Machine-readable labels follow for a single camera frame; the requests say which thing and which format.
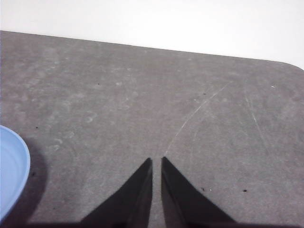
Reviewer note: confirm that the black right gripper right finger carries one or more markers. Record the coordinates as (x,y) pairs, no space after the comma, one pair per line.
(180,199)

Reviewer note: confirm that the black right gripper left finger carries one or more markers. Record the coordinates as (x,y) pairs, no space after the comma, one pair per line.
(133,199)

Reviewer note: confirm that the blue plate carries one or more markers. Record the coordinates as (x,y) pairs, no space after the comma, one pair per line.
(12,166)

